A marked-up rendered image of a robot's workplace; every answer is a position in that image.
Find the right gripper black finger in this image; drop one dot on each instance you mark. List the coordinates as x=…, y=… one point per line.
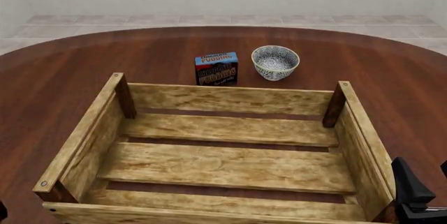
x=444, y=169
x=409, y=182

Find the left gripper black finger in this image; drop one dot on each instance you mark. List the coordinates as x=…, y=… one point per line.
x=3, y=210

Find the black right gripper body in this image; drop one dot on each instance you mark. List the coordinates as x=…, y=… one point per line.
x=427, y=216

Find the wooden slat tray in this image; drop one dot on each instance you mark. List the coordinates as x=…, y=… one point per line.
x=223, y=161

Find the patterned white bowl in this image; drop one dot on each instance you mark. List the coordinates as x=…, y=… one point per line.
x=275, y=63

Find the chocolate pudding box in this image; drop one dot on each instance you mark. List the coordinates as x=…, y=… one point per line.
x=217, y=71

